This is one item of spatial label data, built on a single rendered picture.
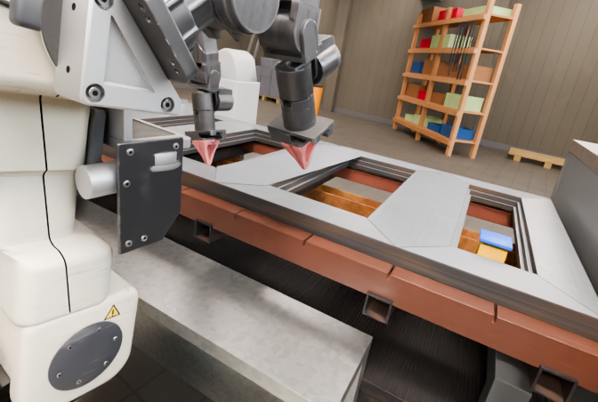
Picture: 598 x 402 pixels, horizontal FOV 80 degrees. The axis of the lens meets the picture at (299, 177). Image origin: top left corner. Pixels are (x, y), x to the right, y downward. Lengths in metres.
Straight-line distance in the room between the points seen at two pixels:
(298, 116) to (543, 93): 8.21
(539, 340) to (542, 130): 8.07
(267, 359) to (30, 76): 0.54
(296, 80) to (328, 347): 0.48
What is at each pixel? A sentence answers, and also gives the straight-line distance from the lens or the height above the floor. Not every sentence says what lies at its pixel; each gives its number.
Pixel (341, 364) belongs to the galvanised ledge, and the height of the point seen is 0.68.
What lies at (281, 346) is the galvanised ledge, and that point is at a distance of 0.72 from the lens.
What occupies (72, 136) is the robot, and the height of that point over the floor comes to 1.05.
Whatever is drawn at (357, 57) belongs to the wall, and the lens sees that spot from 9.69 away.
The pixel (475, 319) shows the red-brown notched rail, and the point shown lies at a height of 0.81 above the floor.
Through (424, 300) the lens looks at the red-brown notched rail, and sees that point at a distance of 0.71.
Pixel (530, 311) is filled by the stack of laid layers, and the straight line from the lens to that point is 0.75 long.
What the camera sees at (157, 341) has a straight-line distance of 1.17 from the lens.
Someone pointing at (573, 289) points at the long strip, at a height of 0.86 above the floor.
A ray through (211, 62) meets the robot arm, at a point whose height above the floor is 1.14.
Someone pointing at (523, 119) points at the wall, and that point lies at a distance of 8.71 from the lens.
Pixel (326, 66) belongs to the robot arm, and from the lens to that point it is 0.61.
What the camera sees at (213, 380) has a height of 0.37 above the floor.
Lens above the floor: 1.18
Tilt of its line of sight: 18 degrees down
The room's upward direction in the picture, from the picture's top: 9 degrees clockwise
